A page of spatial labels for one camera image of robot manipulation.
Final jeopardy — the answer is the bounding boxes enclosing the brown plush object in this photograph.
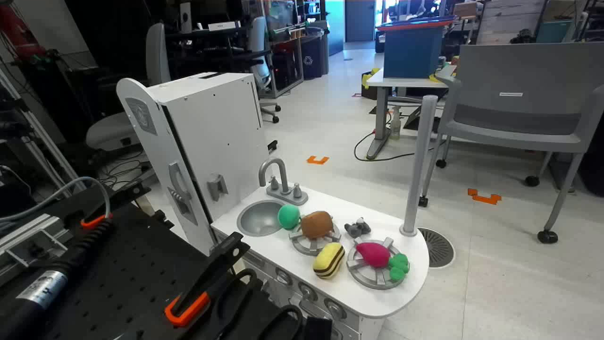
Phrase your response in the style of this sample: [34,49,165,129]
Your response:
[299,210,336,242]

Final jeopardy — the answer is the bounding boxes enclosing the grey toy faucet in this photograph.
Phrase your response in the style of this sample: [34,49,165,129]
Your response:
[257,157,310,208]

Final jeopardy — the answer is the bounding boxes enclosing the green plush ball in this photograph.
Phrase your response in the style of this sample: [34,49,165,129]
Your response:
[276,202,302,232]

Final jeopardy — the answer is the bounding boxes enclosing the grey toy sink basin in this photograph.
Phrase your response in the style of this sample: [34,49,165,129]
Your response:
[236,198,287,238]

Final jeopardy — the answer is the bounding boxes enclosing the grey toy stove burner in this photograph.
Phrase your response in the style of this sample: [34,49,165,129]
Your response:
[289,219,344,257]
[346,236,412,291]

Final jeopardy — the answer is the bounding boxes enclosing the small black toy piece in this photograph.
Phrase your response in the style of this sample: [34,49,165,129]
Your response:
[344,215,374,240]

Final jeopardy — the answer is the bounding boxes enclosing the yellow brown striped plush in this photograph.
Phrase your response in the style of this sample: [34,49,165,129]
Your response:
[312,242,348,282]

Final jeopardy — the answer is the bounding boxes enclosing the white toy kitchen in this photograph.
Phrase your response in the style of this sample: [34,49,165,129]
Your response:
[115,70,433,340]

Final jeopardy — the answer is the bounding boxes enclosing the grey table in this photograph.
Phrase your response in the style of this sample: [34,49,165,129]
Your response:
[365,64,455,163]

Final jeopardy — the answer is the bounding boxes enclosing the pink plush radish green leaves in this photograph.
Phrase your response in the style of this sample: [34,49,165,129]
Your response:
[355,240,412,285]

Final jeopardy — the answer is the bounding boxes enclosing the dark blue recycling bin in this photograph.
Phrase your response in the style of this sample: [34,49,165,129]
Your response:
[300,34,331,81]

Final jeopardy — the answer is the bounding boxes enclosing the grey toy kitchen pole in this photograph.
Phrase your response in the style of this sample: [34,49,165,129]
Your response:
[401,93,440,238]

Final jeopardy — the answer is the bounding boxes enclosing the grey office chair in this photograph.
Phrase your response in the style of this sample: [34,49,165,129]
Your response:
[248,15,283,125]

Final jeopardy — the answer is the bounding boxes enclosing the black clamp orange tip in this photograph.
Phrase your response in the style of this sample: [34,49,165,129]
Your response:
[163,231,251,331]

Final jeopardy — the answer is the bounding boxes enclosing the round floor vent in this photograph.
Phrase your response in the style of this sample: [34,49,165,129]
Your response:
[419,227,457,268]

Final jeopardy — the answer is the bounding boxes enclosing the blue storage bin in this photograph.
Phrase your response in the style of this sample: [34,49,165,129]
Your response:
[376,17,453,81]

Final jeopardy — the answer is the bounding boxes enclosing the grey chair on castors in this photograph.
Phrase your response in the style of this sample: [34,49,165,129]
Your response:
[417,42,604,246]

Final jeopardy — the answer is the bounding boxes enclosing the black cylinder silver label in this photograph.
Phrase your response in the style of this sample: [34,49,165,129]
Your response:
[0,214,119,340]

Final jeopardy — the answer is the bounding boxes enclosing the black floor cable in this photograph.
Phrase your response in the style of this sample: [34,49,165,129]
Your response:
[351,129,436,164]

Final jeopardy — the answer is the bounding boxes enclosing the grey cable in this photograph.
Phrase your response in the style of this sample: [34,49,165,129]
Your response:
[0,176,114,223]

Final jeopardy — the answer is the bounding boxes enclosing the aluminium extrusion rail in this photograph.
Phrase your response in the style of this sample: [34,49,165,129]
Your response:
[0,214,63,266]

